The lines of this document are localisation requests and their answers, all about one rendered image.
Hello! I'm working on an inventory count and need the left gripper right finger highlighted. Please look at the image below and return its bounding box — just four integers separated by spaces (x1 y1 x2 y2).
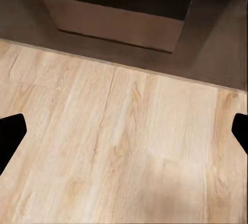
231 113 248 155

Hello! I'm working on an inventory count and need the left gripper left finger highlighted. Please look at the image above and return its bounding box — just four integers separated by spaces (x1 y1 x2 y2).
0 113 27 175

